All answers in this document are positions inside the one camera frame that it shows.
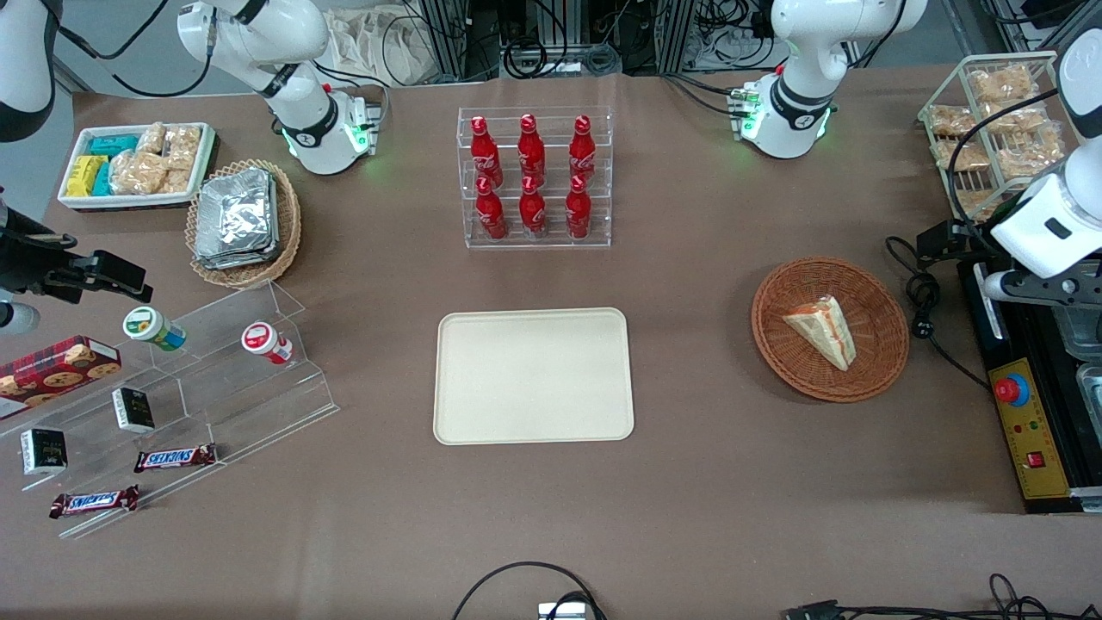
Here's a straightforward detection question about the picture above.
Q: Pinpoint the black looped cable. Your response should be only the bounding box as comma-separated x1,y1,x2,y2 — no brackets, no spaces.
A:
451,561,609,620

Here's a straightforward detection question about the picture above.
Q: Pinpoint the black cable with connector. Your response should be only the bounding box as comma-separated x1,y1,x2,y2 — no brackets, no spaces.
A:
782,572,1102,620

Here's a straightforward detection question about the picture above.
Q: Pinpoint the clear acrylic bottle rack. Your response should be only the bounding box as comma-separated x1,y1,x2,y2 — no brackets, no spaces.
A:
457,106,614,251

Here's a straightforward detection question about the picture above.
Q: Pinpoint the small black box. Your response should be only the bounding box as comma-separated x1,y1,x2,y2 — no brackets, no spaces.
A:
111,387,157,435
20,427,69,477

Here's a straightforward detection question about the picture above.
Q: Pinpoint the white wire rack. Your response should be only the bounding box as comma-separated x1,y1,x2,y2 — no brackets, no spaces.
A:
917,51,1087,234

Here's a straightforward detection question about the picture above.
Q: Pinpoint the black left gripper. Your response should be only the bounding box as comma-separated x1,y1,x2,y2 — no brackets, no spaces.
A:
916,220,993,263

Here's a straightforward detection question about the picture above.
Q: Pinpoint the black and yellow control box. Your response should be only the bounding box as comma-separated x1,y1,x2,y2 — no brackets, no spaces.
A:
957,257,1102,516

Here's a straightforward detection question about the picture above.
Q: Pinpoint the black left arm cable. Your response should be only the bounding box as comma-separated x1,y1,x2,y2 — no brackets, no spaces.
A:
945,88,1062,235

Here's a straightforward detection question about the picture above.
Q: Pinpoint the red cookie box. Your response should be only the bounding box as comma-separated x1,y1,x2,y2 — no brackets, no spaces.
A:
0,335,123,422

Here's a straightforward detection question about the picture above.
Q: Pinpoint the beige plastic tray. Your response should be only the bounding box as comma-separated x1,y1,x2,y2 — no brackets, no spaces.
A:
433,307,635,446

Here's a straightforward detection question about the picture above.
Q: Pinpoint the clear plastic container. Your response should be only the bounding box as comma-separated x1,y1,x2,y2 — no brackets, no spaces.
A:
1052,306,1102,363
1074,362,1102,433

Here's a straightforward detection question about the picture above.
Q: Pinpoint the white cloth bag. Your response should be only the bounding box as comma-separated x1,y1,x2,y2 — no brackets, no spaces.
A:
322,7,436,88

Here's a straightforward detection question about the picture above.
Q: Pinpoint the green lid yogurt cup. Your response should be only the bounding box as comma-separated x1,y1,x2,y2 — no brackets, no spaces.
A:
122,306,188,352

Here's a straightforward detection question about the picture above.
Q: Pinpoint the clear acrylic step display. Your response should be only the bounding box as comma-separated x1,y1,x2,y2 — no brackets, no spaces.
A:
0,279,340,541

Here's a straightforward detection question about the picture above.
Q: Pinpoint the light wicker basket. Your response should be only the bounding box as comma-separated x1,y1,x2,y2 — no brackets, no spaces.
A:
185,158,303,290

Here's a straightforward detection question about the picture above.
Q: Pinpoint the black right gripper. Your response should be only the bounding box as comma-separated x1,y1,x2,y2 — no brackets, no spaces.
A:
0,201,154,304

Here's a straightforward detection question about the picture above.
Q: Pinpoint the white rectangular snack tray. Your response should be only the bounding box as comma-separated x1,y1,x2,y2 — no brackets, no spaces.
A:
57,122,217,213

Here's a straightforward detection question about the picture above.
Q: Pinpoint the stack of silver foil packs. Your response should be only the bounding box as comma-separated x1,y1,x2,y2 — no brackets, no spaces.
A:
194,167,279,271

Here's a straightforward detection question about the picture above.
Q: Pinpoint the red lid yogurt cup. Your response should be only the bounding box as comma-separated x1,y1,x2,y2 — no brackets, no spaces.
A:
240,320,294,367

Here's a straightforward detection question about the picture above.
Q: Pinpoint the brown wicker basket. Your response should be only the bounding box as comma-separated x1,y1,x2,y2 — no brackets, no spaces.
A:
751,257,911,404

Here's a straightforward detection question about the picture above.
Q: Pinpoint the triangular sandwich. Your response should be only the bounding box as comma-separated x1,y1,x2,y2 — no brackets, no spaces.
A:
782,295,857,372

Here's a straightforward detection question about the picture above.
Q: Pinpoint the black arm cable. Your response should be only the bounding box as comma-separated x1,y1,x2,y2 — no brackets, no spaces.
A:
50,0,218,99
945,88,1062,235

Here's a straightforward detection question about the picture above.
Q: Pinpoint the red emergency stop button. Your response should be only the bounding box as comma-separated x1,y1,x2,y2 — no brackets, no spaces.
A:
994,373,1032,409

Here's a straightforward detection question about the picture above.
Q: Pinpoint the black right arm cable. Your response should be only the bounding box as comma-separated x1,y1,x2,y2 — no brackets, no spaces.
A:
50,0,218,99

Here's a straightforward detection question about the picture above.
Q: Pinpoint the yellow snack package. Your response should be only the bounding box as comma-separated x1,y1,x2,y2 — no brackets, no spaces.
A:
66,155,109,198

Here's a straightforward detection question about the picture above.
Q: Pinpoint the snickers chocolate bar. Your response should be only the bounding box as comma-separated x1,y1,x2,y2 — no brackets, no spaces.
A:
133,443,219,474
48,485,141,520

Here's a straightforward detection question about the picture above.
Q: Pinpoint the clear bag of fried snacks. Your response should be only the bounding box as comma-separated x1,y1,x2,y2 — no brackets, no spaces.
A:
968,65,1039,104
932,139,992,172
994,125,1068,180
981,101,1048,135
950,188,1006,221
927,104,979,138

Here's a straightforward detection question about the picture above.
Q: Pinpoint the red cola bottle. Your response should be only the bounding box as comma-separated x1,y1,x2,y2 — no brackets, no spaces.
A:
475,177,509,241
569,115,597,183
517,114,547,186
565,176,594,240
519,176,548,239
470,116,505,189

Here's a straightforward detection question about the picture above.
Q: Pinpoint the black power cable with plug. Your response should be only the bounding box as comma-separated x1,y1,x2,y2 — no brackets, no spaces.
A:
885,236,993,391

